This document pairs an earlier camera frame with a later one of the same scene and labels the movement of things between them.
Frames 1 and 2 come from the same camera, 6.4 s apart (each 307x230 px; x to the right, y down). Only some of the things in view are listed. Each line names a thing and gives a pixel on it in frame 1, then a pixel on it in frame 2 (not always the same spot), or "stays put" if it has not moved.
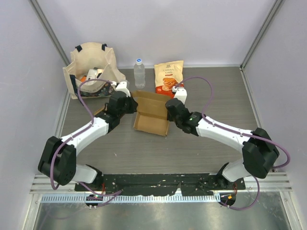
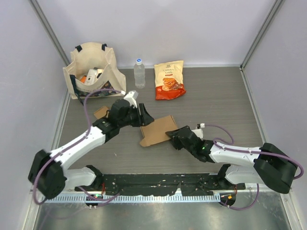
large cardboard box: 152,115 → 156,131
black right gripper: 170,117 → 174,139
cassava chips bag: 168,75 stays put
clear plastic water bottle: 139,73 stays put
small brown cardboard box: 102,109 stays put
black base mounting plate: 154,184 stays put
